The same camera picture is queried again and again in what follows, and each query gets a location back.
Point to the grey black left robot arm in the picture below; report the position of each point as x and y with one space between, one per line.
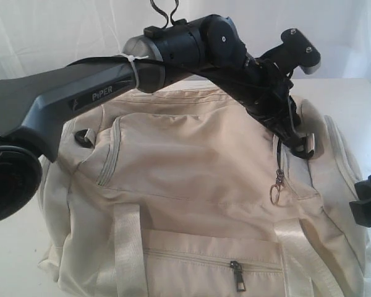
34 109

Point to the beige duffel bag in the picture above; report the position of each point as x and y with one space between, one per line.
182 193

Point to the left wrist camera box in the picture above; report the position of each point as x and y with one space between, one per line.
299 51

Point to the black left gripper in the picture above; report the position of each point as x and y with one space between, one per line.
264 92

